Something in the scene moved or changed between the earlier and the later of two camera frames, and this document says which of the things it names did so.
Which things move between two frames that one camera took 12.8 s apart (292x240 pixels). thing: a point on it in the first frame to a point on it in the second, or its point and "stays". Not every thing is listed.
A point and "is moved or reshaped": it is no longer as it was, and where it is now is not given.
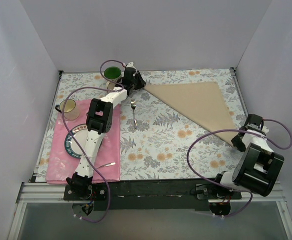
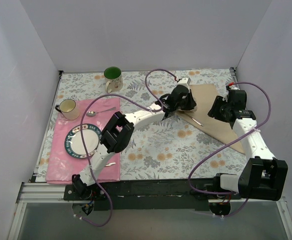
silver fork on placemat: x=107 y=164 stays
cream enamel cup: x=70 y=112 stays
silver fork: x=133 y=104 to x=195 y=120
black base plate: x=150 y=195 stays
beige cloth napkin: x=203 y=101 is moved or reshaped
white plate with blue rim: x=79 y=132 stays
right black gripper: x=238 y=141 to x=216 y=107
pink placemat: x=61 y=164 stays
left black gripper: x=138 y=80 to x=188 y=101
